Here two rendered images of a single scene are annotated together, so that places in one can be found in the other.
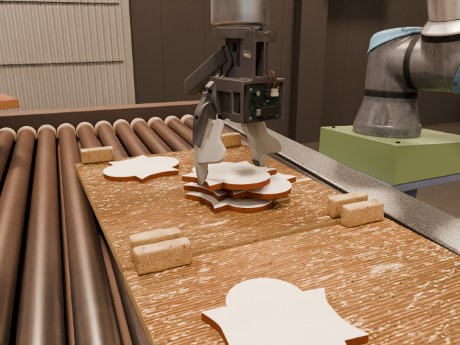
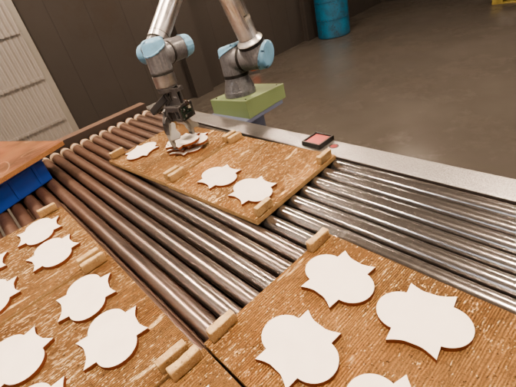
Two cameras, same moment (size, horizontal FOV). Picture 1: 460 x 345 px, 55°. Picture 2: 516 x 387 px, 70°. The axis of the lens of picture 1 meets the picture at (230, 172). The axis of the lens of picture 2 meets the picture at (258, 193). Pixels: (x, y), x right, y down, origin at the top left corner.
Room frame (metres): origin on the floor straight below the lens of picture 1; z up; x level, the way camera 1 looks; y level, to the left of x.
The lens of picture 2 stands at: (-0.69, 0.09, 1.48)
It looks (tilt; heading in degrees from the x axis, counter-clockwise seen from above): 32 degrees down; 346
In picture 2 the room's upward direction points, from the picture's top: 15 degrees counter-clockwise
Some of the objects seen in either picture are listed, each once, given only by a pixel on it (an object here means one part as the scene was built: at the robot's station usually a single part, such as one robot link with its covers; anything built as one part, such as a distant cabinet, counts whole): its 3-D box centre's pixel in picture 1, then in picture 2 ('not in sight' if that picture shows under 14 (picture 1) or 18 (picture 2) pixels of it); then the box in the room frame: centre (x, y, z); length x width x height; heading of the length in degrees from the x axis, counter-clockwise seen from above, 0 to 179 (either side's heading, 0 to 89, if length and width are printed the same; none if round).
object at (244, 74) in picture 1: (243, 76); (175, 103); (0.59, -0.02, 1.12); 0.09 x 0.08 x 0.12; 36
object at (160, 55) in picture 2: not in sight; (157, 56); (0.61, -0.02, 1.28); 0.09 x 0.08 x 0.11; 126
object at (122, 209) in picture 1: (202, 188); (173, 150); (0.68, 0.04, 0.93); 0.41 x 0.35 x 0.02; 25
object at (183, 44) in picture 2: not in sight; (173, 48); (0.68, -0.09, 1.27); 0.11 x 0.11 x 0.08; 36
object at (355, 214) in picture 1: (363, 213); (235, 137); (0.53, -0.17, 0.95); 0.06 x 0.02 x 0.03; 115
